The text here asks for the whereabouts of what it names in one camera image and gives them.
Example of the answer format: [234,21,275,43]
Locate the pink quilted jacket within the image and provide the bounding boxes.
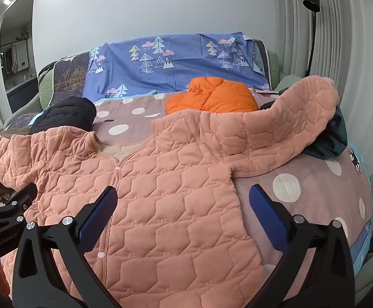
[0,77,339,308]

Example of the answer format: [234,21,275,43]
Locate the green sofa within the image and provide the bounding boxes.
[38,51,302,108]

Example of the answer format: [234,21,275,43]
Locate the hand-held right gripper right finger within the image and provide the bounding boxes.
[249,184,356,308]

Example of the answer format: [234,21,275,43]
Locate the black floor lamp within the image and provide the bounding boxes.
[303,0,321,78]

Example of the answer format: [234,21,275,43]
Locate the dark branch-print cloth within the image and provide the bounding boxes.
[52,51,91,103]

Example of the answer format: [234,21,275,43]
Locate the dark teal garment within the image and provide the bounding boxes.
[259,101,348,160]

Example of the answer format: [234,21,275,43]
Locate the orange puffer jacket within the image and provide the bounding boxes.
[166,77,259,115]

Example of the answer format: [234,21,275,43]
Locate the black puffer jacket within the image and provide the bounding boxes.
[29,96,97,135]

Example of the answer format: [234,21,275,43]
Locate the blue tree-print sheet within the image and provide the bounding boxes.
[83,32,272,98]

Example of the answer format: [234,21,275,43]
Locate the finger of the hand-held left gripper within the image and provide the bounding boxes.
[0,184,38,224]

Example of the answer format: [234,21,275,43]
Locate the white arched doorway frame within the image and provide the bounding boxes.
[0,0,40,115]

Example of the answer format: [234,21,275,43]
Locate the white pleated curtain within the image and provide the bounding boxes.
[276,0,373,199]

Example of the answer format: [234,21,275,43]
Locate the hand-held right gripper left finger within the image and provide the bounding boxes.
[12,185,122,308]

